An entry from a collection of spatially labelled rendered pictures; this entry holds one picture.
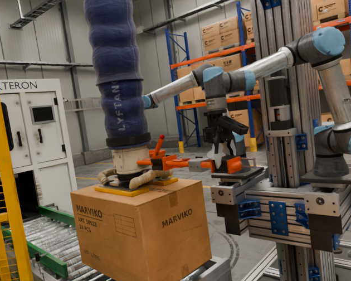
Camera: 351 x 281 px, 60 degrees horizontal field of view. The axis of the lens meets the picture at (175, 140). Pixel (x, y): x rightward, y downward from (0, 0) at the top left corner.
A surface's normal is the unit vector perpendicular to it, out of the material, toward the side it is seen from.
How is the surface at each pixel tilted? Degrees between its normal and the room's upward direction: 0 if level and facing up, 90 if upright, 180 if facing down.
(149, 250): 90
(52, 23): 90
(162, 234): 90
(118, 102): 69
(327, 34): 83
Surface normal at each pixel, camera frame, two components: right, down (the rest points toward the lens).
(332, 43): 0.22, -0.07
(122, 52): 0.39, -0.23
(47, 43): 0.76, -0.04
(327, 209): -0.65, 0.15
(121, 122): 0.05, -0.22
